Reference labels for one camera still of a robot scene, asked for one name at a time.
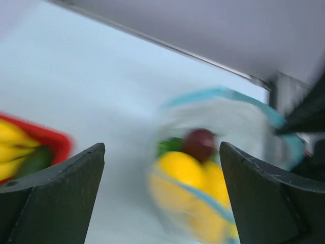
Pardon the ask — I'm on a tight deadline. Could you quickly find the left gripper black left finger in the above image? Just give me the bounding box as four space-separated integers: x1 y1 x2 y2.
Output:
1 143 105 244

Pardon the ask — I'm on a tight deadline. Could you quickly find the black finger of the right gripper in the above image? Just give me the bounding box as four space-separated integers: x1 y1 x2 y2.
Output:
275 76 324 135

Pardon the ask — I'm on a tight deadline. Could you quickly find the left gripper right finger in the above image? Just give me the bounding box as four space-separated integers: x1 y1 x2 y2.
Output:
220 142 324 244

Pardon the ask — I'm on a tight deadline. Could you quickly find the yellow toy mango slice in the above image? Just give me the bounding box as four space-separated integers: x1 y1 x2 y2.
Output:
148 161 240 243

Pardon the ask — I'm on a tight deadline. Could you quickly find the clear zip top bag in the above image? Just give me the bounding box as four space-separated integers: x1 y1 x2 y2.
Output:
147 88 305 243

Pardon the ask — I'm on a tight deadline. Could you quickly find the dark red toy fruit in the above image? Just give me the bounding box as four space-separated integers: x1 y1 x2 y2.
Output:
182 128 216 163

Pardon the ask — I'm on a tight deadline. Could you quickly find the yellow toy lemon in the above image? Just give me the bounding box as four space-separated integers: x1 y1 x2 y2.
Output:
156 151 206 189

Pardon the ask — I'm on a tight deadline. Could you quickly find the green white toy cabbage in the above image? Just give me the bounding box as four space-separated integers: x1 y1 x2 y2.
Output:
157 137 183 157

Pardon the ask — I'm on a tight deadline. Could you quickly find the dark green toy avocado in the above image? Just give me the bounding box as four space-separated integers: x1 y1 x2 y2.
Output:
15 145 54 179

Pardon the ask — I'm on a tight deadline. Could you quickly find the red plastic tray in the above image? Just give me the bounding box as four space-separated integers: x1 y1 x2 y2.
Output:
1 113 73 184

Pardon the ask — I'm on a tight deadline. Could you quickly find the yellow toy banana bunch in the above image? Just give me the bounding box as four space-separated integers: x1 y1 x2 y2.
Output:
1 119 40 181

